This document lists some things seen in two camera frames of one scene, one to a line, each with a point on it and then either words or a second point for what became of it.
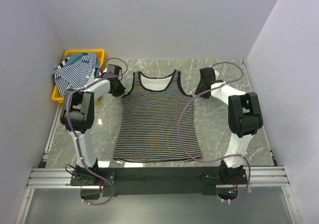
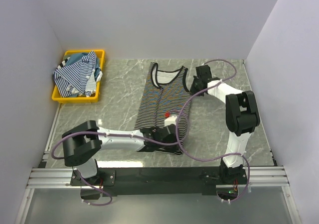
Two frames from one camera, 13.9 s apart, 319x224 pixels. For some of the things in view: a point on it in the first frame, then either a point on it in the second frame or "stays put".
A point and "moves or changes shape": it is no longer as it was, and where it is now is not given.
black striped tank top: [148, 130] moves or changes shape
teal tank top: [74, 57] stays put
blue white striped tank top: [77, 74] stays put
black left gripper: [120, 90] -> [174, 148]
